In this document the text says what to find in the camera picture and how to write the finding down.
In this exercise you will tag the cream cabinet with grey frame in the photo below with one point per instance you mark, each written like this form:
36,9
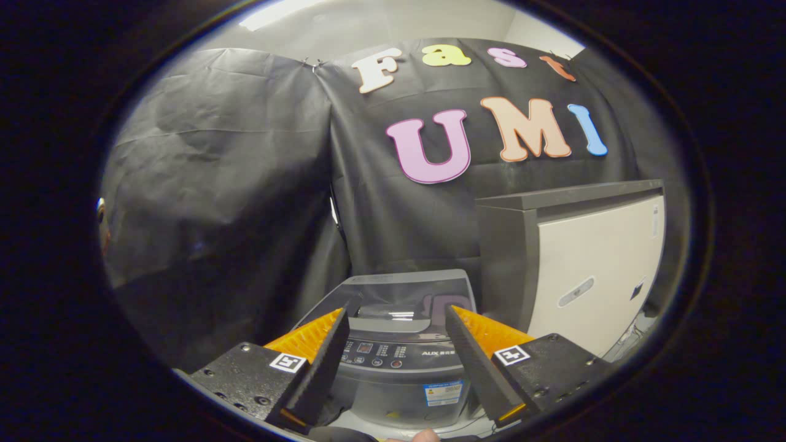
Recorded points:
589,264

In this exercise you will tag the black backdrop cloth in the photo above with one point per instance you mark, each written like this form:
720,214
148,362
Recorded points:
233,202

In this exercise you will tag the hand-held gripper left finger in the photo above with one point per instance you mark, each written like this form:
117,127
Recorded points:
319,368

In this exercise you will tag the grey washing machine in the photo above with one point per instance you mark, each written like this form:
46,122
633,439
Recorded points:
393,393

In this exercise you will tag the metal backdrop stand pole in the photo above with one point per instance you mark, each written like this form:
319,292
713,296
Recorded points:
334,212

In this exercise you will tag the smartphone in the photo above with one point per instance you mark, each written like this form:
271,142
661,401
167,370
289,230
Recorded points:
102,212

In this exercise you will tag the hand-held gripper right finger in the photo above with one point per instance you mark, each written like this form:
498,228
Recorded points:
482,368

